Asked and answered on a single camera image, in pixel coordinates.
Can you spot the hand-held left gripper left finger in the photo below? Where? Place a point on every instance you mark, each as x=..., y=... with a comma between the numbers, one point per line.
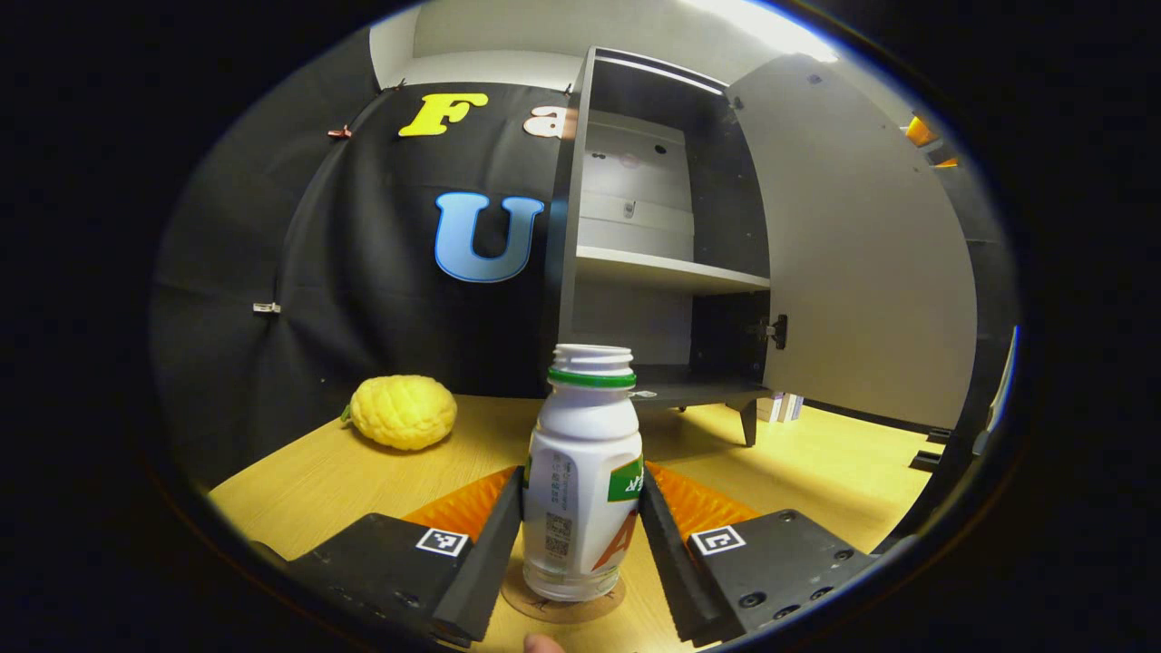
x=490, y=562

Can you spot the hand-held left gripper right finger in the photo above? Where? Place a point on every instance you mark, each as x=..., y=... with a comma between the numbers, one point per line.
x=676, y=571

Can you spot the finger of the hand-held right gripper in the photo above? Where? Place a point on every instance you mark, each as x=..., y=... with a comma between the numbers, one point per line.
x=947, y=162
x=921, y=131

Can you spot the round brown coaster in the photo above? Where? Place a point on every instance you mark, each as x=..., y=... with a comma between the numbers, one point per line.
x=562, y=609

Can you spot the beige cabinet door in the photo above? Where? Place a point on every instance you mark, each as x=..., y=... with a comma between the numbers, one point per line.
x=862, y=254

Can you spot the white plastic bottle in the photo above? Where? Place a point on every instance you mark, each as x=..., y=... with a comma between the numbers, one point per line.
x=580, y=426

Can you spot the black door hinge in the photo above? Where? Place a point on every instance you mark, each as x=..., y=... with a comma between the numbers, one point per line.
x=776, y=332

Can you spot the yellow lumpy fruit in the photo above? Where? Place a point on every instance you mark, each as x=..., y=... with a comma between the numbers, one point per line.
x=404, y=413

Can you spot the black backdrop cloth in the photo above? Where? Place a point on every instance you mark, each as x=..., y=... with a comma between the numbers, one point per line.
x=317, y=272

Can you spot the white clip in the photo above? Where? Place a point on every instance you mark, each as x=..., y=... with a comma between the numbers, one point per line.
x=267, y=307

